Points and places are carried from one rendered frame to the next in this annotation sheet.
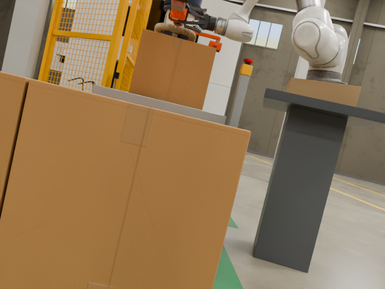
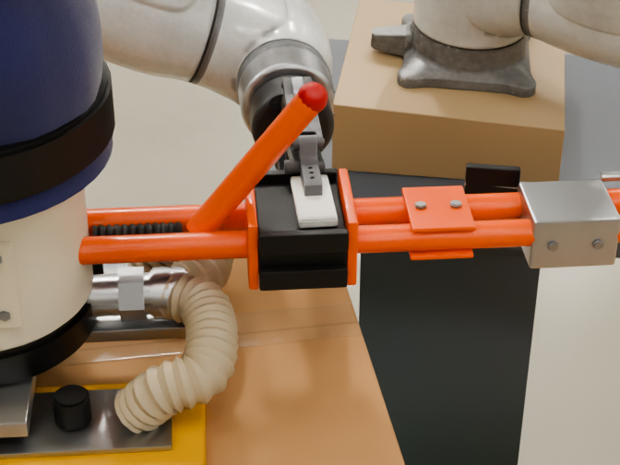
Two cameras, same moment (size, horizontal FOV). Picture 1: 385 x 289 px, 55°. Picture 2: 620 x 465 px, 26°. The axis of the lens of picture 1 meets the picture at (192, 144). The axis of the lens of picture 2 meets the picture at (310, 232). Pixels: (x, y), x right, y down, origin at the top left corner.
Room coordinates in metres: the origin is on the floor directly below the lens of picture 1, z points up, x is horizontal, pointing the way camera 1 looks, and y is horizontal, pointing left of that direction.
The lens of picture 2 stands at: (2.01, 1.12, 1.66)
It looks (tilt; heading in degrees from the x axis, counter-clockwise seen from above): 33 degrees down; 269
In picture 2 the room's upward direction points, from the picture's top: straight up
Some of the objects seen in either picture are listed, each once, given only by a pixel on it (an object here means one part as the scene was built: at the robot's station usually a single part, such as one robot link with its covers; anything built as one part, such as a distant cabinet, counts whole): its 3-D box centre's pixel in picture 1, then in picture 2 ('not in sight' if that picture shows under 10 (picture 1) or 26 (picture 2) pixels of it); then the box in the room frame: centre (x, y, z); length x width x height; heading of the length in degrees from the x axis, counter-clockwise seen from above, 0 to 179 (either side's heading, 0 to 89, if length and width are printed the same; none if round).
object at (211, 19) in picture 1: (207, 22); (294, 133); (2.01, 0.07, 1.08); 0.09 x 0.07 x 0.08; 95
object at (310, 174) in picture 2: not in sight; (310, 163); (2.00, 0.20, 1.12); 0.05 x 0.01 x 0.03; 95
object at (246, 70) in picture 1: (230, 137); not in sight; (2.53, -0.24, 0.50); 0.07 x 0.07 x 1.00; 5
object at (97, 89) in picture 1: (159, 106); not in sight; (1.91, 0.21, 0.58); 0.70 x 0.03 x 0.06; 95
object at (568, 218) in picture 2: (178, 3); (566, 223); (1.79, 0.22, 1.07); 0.07 x 0.07 x 0.04; 3
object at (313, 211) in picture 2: not in sight; (313, 200); (1.99, 0.23, 1.10); 0.07 x 0.03 x 0.01; 95
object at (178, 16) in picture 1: (178, 15); (299, 227); (2.00, 0.23, 1.08); 0.10 x 0.08 x 0.06; 93
